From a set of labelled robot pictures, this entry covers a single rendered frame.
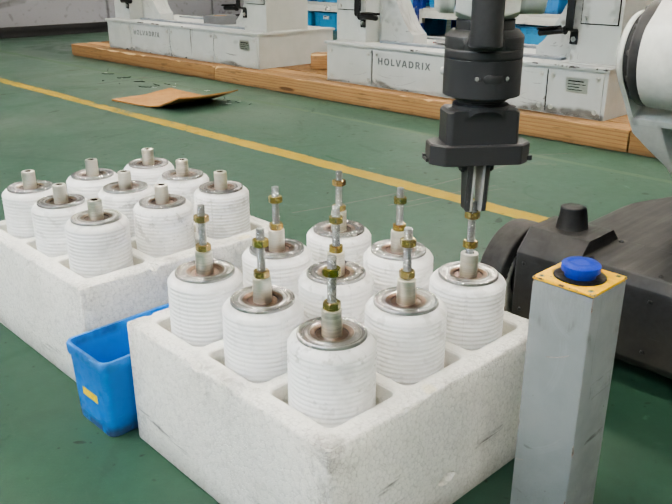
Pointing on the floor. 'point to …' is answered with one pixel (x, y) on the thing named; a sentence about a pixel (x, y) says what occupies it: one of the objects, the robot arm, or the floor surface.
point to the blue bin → (107, 375)
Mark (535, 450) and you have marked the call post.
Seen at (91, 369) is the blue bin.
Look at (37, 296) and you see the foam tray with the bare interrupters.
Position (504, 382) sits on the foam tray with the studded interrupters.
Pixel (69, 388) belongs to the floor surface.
